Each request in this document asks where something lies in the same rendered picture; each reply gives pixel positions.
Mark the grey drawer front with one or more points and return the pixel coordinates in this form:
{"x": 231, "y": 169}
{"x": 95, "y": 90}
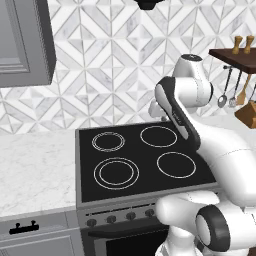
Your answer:
{"x": 56, "y": 221}

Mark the hanging metal spatula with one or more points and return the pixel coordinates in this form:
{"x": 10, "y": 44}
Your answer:
{"x": 232, "y": 101}

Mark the dark stove knob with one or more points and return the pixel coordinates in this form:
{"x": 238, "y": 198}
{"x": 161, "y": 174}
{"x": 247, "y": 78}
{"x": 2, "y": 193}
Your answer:
{"x": 149, "y": 212}
{"x": 91, "y": 222}
{"x": 111, "y": 219}
{"x": 130, "y": 216}

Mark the black extractor hood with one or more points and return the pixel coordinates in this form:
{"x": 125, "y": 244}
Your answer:
{"x": 148, "y": 3}

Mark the grey oven door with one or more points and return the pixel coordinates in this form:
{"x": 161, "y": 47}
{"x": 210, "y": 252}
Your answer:
{"x": 133, "y": 246}

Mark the wooden shaker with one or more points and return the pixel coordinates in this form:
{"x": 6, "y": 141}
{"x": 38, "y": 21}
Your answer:
{"x": 248, "y": 44}
{"x": 237, "y": 45}

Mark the hanging dark utensil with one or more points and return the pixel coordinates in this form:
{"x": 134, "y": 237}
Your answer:
{"x": 252, "y": 91}

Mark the hanging metal spoon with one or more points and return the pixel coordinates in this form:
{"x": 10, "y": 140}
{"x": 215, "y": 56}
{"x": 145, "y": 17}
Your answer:
{"x": 222, "y": 100}

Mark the grey wall cupboard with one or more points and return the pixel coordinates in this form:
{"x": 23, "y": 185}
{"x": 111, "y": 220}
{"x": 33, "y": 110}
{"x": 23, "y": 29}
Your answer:
{"x": 23, "y": 40}

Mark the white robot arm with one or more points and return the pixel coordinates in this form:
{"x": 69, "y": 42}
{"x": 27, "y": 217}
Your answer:
{"x": 230, "y": 160}

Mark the hanging wooden spatula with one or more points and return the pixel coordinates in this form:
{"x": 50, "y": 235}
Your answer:
{"x": 242, "y": 96}

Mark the grey stove with black hob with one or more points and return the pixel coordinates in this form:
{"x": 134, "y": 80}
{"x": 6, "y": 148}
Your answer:
{"x": 133, "y": 156}

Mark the dark wooden shelf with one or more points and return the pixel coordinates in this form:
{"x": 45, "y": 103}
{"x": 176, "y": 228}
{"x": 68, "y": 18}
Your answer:
{"x": 240, "y": 58}

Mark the grey cupboard door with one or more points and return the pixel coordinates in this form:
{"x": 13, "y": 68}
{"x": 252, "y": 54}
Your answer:
{"x": 40, "y": 246}

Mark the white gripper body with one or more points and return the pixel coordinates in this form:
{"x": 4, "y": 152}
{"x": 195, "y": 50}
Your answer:
{"x": 155, "y": 109}

